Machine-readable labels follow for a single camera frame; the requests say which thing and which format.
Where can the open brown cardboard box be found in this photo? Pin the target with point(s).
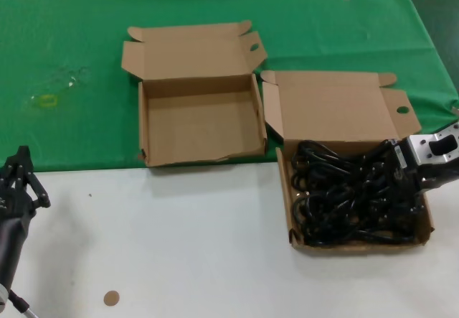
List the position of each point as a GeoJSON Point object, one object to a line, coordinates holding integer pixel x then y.
{"type": "Point", "coordinates": [330, 106]}

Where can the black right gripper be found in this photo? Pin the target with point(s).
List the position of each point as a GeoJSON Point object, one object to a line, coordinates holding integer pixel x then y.
{"type": "Point", "coordinates": [401, 185]}

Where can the cardboard box with torn rim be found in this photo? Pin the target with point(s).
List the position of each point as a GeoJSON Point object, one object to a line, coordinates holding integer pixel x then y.
{"type": "Point", "coordinates": [201, 124]}

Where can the round brown cardboard disc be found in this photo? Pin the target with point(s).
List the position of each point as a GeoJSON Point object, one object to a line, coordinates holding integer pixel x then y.
{"type": "Point", "coordinates": [111, 298]}

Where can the crinkled clear tape patch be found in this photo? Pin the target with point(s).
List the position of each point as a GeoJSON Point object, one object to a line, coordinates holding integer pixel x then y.
{"type": "Point", "coordinates": [71, 81]}

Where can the yellow tape rectangle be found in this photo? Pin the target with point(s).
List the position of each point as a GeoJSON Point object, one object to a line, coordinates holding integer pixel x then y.
{"type": "Point", "coordinates": [48, 105]}

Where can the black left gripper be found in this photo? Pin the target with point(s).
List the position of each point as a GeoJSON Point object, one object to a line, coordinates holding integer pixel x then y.
{"type": "Point", "coordinates": [14, 205]}

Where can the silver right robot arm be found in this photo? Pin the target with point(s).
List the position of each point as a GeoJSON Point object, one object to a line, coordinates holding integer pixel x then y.
{"type": "Point", "coordinates": [423, 145]}

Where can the green table cloth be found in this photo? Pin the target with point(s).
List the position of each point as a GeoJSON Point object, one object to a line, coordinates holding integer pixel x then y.
{"type": "Point", "coordinates": [71, 27]}

